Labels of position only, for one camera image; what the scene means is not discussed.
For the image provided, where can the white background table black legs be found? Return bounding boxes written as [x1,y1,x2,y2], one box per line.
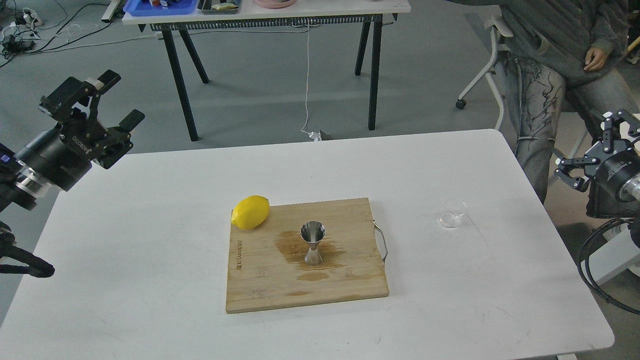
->
[122,0,412,142]

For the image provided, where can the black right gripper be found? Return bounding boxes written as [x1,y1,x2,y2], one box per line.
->
[554,109,640,203]

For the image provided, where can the blue plastic tray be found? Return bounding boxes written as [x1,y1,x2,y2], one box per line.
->
[123,0,199,18]

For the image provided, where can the seated person grey clothes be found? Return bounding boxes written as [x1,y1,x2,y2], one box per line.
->
[461,0,639,202]

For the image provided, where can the grey office chair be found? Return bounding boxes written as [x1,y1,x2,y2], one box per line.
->
[455,13,514,132]

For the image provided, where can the steel double jigger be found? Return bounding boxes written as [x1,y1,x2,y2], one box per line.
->
[300,221,326,266]

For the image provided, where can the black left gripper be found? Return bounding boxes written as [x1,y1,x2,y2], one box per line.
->
[15,70,146,191]

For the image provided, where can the bamboo cutting board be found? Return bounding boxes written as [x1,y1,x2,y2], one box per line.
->
[225,197,390,313]

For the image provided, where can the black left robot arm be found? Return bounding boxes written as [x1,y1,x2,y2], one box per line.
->
[0,70,145,278]

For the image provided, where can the grey metal tray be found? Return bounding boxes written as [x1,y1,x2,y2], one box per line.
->
[196,0,242,15]

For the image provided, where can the floor cables and plugs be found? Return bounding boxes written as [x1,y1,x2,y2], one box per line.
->
[0,0,123,68]

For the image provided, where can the yellow lemon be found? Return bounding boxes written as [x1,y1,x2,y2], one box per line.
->
[230,194,270,230]

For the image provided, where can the person's hand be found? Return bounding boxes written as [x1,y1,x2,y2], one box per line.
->
[583,47,609,73]

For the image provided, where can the pink bowl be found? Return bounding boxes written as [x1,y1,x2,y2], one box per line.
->
[254,0,297,9]

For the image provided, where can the white hanging cable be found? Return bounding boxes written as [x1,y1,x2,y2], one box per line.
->
[300,25,323,142]

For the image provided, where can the small clear glass cup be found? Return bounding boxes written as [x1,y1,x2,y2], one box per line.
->
[438,198,467,229]

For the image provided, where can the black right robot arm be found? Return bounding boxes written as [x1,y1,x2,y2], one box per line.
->
[554,109,640,315]

